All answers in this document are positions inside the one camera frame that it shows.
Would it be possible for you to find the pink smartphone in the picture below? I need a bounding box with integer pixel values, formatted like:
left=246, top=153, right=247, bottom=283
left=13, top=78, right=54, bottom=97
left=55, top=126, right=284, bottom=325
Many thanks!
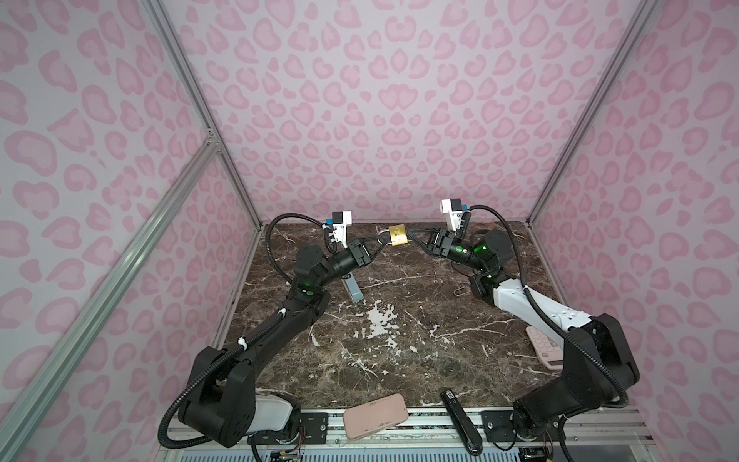
left=343, top=394, right=409, bottom=441

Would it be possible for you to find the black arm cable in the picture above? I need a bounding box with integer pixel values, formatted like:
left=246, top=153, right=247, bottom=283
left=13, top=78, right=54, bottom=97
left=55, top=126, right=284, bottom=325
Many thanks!
left=468, top=204, right=630, bottom=405
left=157, top=212, right=333, bottom=450

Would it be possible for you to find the brass padlock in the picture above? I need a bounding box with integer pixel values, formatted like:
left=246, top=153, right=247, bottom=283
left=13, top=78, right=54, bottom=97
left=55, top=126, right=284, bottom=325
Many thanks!
left=388, top=224, right=408, bottom=246

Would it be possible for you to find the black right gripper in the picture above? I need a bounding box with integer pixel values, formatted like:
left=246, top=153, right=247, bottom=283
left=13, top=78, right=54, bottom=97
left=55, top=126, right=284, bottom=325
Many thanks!
left=408, top=231, right=490, bottom=273

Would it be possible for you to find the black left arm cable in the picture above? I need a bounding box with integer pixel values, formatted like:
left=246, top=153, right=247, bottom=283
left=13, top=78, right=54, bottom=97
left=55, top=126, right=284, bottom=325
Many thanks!
left=157, top=212, right=333, bottom=450

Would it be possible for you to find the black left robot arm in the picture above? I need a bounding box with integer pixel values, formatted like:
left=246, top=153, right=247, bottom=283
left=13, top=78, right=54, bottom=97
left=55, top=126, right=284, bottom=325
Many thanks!
left=158, top=236, right=389, bottom=450

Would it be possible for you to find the diagonal aluminium frame bar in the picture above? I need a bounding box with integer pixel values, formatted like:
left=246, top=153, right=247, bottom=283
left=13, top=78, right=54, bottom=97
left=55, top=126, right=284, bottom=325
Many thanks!
left=1, top=139, right=219, bottom=461

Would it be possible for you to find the light blue rectangular bar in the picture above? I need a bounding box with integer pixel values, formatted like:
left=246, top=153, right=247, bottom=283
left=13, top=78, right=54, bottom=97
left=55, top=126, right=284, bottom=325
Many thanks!
left=342, top=273, right=365, bottom=303

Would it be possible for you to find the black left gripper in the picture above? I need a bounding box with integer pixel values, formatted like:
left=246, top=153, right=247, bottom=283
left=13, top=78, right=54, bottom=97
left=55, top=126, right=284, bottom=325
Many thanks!
left=316, top=236, right=387, bottom=293

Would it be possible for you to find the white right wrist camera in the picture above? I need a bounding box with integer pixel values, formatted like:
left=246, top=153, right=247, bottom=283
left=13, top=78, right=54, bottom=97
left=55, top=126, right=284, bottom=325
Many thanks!
left=440, top=198, right=471, bottom=239

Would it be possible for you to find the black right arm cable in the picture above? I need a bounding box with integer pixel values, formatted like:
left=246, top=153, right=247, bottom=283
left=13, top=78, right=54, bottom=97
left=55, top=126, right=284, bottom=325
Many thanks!
left=468, top=204, right=630, bottom=405

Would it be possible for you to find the black handheld device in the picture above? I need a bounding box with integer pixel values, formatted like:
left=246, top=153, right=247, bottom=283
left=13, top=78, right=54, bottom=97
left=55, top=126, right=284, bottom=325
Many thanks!
left=440, top=389, right=483, bottom=456

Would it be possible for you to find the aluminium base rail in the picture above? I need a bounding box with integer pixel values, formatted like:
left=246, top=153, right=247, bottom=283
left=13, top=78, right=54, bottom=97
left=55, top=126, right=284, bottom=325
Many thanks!
left=155, top=405, right=659, bottom=462

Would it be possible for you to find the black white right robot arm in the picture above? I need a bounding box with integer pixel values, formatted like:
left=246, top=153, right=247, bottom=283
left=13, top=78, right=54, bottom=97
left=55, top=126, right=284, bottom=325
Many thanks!
left=407, top=228, right=640, bottom=440

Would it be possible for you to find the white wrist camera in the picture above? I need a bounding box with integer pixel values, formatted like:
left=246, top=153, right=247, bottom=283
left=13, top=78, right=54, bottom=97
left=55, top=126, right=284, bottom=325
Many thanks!
left=440, top=198, right=471, bottom=239
left=323, top=211, right=352, bottom=253

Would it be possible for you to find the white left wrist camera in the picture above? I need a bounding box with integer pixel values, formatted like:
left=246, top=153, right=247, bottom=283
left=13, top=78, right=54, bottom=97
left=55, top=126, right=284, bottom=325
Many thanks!
left=323, top=211, right=352, bottom=253

